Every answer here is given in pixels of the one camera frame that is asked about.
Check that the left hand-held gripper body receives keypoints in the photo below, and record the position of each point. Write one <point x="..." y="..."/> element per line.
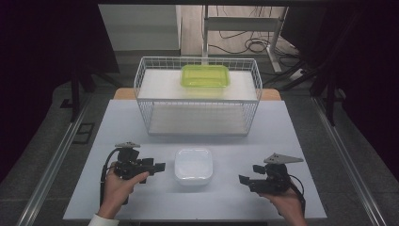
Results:
<point x="127" y="168"/>

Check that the white square bowl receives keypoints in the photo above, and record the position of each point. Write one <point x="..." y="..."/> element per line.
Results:
<point x="193" y="166"/>

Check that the black metal stand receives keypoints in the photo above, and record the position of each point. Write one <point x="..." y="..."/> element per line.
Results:
<point x="75" y="94"/>
<point x="329" y="94"/>

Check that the black floor bracket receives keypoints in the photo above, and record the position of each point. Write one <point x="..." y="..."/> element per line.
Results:
<point x="82" y="140"/>

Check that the white metal desk frame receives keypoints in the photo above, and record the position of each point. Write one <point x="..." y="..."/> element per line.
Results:
<point x="241" y="23"/>

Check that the white cabinet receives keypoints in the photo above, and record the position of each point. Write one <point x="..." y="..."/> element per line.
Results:
<point x="141" y="28"/>

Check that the person's right hand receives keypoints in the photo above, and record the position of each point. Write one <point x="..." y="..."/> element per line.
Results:
<point x="290" y="207"/>

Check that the aluminium rail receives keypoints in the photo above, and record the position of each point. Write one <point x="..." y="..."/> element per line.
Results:
<point x="348" y="163"/>
<point x="53" y="163"/>

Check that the wooden board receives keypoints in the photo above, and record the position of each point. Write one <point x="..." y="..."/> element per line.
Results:
<point x="124" y="94"/>

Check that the white power strip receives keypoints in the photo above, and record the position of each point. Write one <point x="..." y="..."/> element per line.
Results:
<point x="297" y="74"/>

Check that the person's left hand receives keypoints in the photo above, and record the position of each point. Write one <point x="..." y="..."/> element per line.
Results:
<point x="117" y="191"/>

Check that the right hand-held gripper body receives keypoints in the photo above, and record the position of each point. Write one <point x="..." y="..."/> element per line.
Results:
<point x="276" y="183"/>

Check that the yellow-green plastic tray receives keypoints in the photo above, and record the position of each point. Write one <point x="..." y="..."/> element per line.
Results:
<point x="205" y="76"/>

